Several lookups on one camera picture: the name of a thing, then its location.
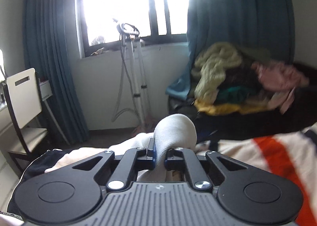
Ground green cloth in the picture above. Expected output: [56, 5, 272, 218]
[217, 85, 251, 104]

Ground yellow cloth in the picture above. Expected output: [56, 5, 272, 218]
[194, 98, 269, 117]

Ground white black chair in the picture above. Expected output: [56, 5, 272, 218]
[5, 67, 51, 177]

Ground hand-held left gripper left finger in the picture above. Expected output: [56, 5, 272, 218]
[72, 138, 157, 190]

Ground garment steamer stand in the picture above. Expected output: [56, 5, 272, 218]
[111, 18, 154, 132]

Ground window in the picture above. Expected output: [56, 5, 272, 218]
[79, 0, 191, 58]

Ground white sweatpants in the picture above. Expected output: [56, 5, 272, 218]
[109, 114, 199, 182]

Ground olive cloth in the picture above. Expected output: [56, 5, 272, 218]
[234, 45, 273, 64]

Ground teal curtain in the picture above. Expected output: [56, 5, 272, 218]
[186, 0, 298, 73]
[22, 0, 90, 145]

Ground beige rag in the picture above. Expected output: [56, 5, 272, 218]
[90, 47, 112, 56]

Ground pink cloth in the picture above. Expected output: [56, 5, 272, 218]
[251, 60, 310, 115]

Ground white dressing table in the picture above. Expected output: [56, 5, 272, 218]
[0, 80, 16, 167]

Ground pile of mixed clothes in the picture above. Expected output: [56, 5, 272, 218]
[168, 61, 317, 143]

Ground striped blanket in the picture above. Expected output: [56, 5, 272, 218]
[7, 122, 317, 226]

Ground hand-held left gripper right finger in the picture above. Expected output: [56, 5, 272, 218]
[165, 147, 249, 190]

